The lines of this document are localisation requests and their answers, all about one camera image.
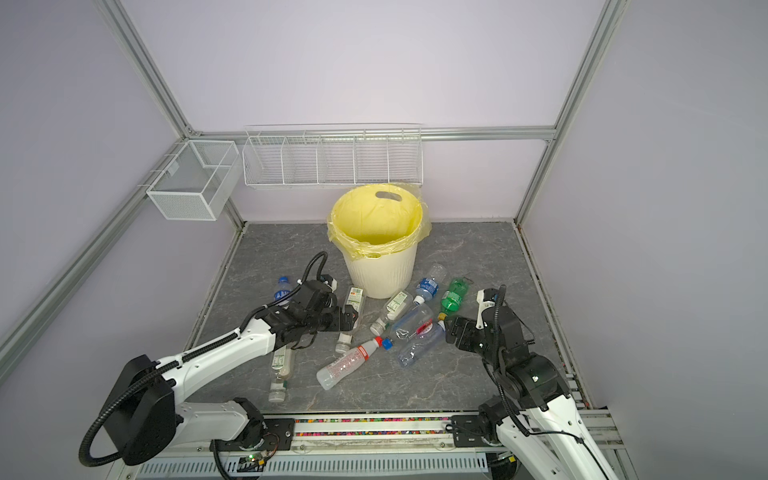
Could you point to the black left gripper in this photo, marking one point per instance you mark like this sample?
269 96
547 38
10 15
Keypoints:
337 324

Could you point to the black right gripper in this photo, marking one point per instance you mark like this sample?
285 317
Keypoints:
466 340

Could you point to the tall bottle red green label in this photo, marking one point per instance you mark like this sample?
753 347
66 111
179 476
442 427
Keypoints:
356 301

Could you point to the clear bottle white Ganten cap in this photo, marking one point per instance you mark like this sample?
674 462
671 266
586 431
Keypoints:
421 343

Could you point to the clear bottle red label blue cap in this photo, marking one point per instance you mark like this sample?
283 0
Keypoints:
407 326

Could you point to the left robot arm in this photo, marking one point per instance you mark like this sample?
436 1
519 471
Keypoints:
148 408

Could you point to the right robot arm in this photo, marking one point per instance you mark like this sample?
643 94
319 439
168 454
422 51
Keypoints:
534 416

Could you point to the cream plastic waste bin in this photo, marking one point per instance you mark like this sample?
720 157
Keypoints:
382 277

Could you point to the yellow bin liner bag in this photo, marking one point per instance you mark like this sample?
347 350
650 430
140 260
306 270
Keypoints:
376 220

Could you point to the green Sprite bottle yellow cap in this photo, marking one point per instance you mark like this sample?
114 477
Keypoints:
453 297

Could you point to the clear bottle green white label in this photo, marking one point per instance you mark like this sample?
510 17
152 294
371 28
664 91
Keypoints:
391 312

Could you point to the clear bottle blue label white cap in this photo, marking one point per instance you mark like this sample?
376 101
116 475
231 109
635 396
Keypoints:
428 286

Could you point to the small bottle blue cap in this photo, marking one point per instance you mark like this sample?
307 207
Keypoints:
283 287

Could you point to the clear bottle green label front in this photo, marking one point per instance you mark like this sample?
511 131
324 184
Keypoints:
282 365

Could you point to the white mesh box basket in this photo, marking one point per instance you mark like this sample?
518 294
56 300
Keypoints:
198 180

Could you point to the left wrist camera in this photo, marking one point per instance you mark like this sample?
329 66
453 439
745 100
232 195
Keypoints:
328 280

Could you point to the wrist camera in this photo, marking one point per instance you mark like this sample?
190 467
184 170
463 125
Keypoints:
328 280
486 299

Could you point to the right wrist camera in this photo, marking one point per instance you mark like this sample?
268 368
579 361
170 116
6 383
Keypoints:
486 299

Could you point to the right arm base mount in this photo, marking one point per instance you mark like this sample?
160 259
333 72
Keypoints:
473 431

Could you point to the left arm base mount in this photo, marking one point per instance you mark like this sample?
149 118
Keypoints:
271 434

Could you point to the white vented cable duct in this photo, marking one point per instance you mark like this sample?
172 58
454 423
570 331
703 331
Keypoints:
339 466

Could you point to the white wire shelf basket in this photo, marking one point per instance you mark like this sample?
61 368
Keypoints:
325 155

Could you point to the aluminium front rail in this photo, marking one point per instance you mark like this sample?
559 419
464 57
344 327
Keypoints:
372 429

